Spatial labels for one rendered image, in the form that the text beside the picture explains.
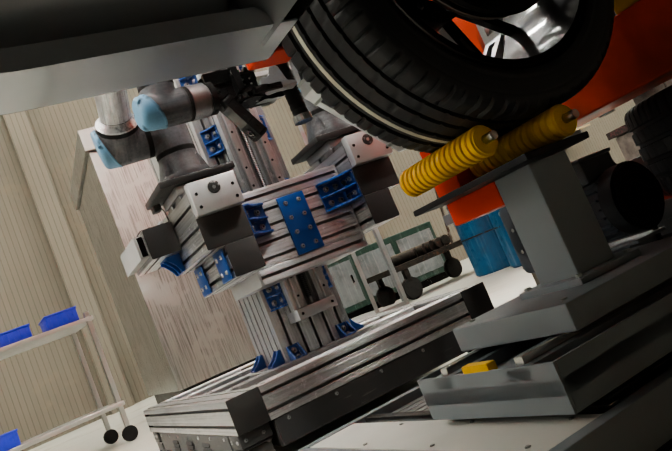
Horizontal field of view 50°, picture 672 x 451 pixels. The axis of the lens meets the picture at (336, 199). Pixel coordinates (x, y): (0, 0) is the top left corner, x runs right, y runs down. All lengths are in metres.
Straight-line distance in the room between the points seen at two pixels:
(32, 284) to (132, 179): 5.02
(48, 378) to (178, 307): 5.04
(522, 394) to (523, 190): 0.38
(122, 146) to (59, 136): 9.08
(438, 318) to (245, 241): 0.59
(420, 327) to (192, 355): 3.65
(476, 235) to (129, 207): 2.81
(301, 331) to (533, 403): 1.25
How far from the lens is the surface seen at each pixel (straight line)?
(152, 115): 1.49
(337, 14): 1.17
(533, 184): 1.31
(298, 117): 1.61
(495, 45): 1.66
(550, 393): 1.09
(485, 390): 1.20
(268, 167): 2.26
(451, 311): 2.12
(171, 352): 5.54
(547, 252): 1.34
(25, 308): 10.50
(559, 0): 1.52
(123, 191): 5.70
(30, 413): 10.40
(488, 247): 6.12
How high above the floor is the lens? 0.37
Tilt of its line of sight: 7 degrees up
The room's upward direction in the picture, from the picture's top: 23 degrees counter-clockwise
